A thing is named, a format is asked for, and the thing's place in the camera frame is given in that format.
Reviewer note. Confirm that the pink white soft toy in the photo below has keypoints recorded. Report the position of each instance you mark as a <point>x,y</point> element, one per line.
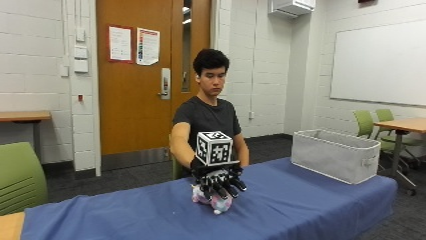
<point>217,204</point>

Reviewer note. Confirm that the white marker cube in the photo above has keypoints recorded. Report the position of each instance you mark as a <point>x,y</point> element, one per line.
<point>214,148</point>

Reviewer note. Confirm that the blue tablecloth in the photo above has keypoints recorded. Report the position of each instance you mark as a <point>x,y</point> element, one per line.
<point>287,206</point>

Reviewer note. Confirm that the the person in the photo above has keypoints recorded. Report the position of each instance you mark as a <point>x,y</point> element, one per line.
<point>207,113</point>

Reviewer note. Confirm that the grey fabric storage bin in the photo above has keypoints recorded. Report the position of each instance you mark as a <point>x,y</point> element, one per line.
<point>333,156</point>

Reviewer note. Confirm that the orange wooden door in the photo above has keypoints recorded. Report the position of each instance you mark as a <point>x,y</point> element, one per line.
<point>133,100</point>

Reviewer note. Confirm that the green chair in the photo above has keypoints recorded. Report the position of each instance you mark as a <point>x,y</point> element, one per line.
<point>392,133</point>
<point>364,124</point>
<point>20,180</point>

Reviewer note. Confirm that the wooden table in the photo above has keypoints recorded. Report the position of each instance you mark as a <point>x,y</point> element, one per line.
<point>24,116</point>
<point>400,126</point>

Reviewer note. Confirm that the white colourful poster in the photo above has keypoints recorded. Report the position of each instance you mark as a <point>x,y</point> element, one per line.
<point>147,46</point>

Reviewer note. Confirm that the whiteboard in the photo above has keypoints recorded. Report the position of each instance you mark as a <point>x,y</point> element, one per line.
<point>380,63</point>

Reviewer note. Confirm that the white wall outlet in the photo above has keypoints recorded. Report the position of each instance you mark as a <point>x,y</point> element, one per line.
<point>250,115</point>

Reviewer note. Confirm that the red wall alarm button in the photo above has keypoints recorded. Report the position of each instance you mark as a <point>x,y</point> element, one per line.
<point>80,98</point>

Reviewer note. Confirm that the white wall switch box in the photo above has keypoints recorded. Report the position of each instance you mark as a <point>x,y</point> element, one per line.
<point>80,52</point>
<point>80,66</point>
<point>80,35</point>

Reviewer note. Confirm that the white paper red frame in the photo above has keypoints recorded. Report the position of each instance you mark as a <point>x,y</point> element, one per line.
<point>120,43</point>

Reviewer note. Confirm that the white wall-mounted unit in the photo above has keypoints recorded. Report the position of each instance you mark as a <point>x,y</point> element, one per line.
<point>290,7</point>

